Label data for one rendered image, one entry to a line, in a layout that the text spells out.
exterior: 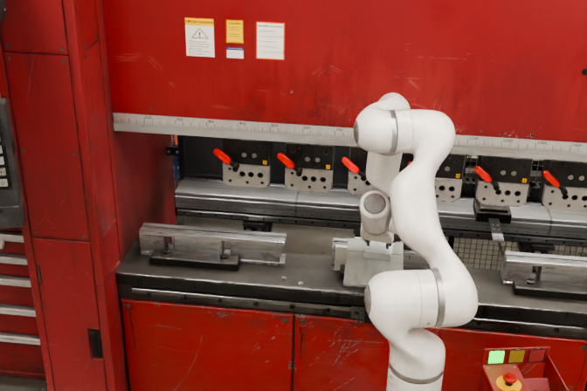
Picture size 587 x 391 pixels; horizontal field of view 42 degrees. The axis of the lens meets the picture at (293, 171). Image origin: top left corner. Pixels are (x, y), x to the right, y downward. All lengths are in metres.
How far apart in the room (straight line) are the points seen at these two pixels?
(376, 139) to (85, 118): 0.92
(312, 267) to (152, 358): 0.66
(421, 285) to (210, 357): 1.29
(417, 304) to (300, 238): 2.89
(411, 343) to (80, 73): 1.17
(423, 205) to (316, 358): 1.13
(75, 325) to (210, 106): 0.86
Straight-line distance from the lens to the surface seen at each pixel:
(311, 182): 2.40
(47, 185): 2.40
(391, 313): 1.57
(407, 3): 2.20
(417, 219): 1.63
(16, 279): 3.11
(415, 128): 1.72
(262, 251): 2.57
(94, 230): 2.42
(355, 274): 2.34
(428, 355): 1.67
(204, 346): 2.70
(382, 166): 1.97
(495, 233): 2.64
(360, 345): 2.60
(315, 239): 4.43
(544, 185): 2.45
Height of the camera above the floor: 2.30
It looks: 26 degrees down
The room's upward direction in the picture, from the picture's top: 1 degrees clockwise
